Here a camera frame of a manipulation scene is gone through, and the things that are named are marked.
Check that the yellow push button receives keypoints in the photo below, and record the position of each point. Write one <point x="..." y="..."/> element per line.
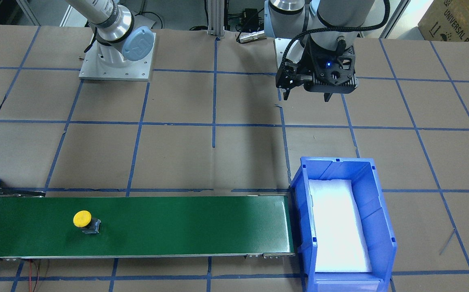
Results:
<point x="86" y="222"/>

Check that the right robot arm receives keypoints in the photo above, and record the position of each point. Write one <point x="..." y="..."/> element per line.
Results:
<point x="117" y="26"/>

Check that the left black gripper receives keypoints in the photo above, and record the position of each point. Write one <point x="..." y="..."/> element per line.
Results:
<point x="310" y="59"/>

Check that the silver cylinder connector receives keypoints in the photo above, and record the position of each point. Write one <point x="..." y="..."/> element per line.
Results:
<point x="250" y="37"/>

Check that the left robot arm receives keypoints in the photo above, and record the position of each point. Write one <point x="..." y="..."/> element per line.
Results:
<point x="323" y="21"/>

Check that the cardboard box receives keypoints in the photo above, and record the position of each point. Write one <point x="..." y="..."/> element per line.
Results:
<point x="446" y="20"/>

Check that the aluminium frame post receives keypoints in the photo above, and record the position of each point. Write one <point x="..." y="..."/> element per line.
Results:
<point x="215" y="17"/>

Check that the black power adapter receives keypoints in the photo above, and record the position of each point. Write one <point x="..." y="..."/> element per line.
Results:
<point x="249" y="17"/>

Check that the green conveyor belt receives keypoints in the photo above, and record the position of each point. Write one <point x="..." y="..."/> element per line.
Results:
<point x="147" y="227"/>

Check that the blue bin with foam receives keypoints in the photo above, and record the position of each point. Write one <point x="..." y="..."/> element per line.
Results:
<point x="376" y="223"/>

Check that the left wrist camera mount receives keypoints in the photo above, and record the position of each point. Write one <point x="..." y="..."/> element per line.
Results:
<point x="332" y="72"/>

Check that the white foam pad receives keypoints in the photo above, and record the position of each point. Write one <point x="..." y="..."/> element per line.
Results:
<point x="342" y="245"/>

